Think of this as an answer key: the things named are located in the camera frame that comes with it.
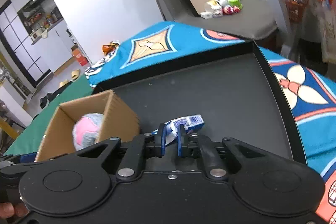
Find blue patterned bed sheet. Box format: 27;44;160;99
85;22;335;223

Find brown cardboard box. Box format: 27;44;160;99
35;90;139;162

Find blue tissue packet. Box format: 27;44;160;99
165;114;205;145

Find green cloth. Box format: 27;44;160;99
5;75;93;156

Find yellow slipper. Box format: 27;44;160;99
71;69;80;81
59;79;69;88

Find black slippers pair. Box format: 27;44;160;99
40;93;54;109

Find red basket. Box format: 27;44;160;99
285;0;309;23

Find grey pink plush toy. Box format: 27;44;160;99
72;113;104;151

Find green cup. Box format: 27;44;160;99
228;0;243;10

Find grey folding mattress seat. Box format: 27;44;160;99
156;0;277;40

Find orange bag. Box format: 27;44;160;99
102;41;120;56

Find orange cardboard box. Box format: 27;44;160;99
71;44;89;67

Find black dice cushion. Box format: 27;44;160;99
47;81;73;102

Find person's hand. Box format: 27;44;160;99
0;202;29;219

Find large black tray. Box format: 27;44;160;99
94;42;307;164

